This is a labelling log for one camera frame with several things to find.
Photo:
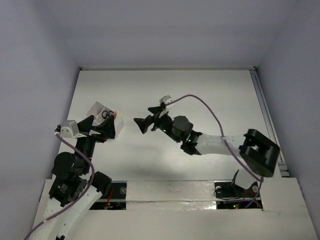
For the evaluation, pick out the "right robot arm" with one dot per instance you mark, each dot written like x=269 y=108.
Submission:
x=255 y=152

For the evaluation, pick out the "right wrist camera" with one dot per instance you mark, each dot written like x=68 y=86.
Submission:
x=165 y=104

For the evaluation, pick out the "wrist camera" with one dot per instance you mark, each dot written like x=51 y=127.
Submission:
x=165 y=104
x=69 y=129

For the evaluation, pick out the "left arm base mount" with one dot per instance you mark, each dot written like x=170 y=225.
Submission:
x=115 y=199

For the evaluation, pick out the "aluminium side rail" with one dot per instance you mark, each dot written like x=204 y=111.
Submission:
x=281 y=163

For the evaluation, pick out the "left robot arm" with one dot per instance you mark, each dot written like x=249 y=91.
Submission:
x=77 y=185

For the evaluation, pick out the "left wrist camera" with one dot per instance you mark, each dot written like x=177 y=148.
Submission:
x=69 y=129

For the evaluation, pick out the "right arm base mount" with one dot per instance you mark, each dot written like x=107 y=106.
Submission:
x=231 y=196

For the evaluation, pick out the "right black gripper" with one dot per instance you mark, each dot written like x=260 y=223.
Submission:
x=144 y=123

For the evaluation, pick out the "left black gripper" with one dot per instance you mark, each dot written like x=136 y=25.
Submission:
x=93 y=133

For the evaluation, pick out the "white divided container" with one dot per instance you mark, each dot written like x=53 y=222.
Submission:
x=96 y=110

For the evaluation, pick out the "black scissors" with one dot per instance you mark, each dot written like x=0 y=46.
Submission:
x=106 y=113

